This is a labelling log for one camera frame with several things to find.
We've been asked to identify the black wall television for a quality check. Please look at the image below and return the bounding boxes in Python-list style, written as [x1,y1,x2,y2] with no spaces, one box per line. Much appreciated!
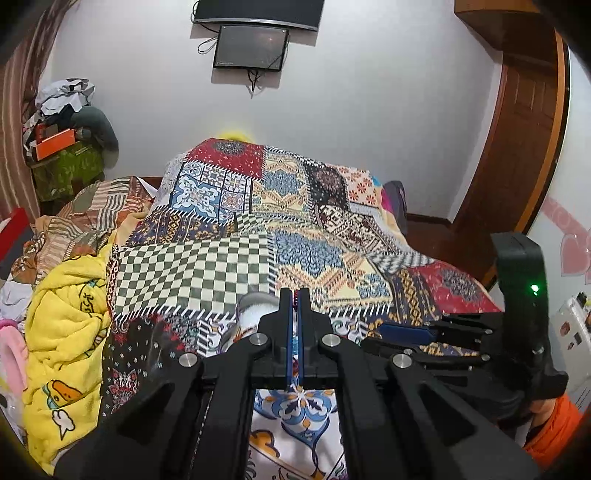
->
[191,0,325,32]

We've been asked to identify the brown wooden door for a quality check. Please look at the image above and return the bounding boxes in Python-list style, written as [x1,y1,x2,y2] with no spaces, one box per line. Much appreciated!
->
[450,41,561,278]

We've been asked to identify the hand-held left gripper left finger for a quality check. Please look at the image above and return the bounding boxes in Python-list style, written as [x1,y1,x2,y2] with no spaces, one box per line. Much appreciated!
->
[55,288,293,480]

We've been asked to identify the orange box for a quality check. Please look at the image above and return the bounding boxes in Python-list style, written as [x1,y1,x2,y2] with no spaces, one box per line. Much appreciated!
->
[36,129,77,161]

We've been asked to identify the white wardrobe door pink hearts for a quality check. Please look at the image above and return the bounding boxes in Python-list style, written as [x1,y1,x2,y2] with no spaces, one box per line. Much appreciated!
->
[526,46,591,301]

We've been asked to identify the striped brown curtain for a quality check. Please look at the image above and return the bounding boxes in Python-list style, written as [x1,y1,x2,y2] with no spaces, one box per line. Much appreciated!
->
[0,0,79,227]

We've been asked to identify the white box with stickers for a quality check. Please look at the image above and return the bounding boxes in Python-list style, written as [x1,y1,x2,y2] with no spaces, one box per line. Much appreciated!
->
[550,295,591,409]

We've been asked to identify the yellow cartoon blanket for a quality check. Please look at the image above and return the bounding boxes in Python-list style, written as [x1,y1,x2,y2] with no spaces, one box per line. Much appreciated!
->
[21,244,121,476]

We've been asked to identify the red box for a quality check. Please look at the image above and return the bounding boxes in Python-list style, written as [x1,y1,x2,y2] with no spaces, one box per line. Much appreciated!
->
[0,208,33,268]

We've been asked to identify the colourful patchwork blanket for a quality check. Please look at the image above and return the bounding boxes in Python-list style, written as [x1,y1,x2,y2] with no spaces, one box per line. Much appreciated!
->
[99,137,504,480]

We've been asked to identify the person's right forearm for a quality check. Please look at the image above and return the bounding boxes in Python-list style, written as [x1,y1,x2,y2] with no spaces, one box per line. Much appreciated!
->
[524,394,585,460]

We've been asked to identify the heart-shaped purple jewelry box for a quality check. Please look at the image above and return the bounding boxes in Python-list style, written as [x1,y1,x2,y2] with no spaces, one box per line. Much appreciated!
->
[235,292,281,344]

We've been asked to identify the small black wall monitor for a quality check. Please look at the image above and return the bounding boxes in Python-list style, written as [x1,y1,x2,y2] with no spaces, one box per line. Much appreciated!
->
[213,24,290,71]

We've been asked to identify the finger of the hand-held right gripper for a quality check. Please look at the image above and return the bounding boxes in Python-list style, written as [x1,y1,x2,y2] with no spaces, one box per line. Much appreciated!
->
[376,314,506,346]
[360,338,506,389]

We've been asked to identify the striped brown blanket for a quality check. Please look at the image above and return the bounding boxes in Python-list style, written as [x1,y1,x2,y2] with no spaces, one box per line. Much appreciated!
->
[9,175,162,282]

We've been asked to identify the pile of grey white clothes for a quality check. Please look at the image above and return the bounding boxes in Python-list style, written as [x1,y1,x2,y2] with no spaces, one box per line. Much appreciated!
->
[23,79,96,139]

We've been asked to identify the wooden overhead cabinet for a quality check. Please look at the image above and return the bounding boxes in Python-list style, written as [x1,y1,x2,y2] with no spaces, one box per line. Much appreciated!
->
[455,0,555,49]

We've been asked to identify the dark bag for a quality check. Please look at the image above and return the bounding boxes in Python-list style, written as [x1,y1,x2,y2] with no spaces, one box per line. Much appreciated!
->
[383,180,409,234]

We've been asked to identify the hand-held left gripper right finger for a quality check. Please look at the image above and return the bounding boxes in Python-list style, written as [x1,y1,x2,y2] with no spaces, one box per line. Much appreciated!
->
[298,288,541,480]

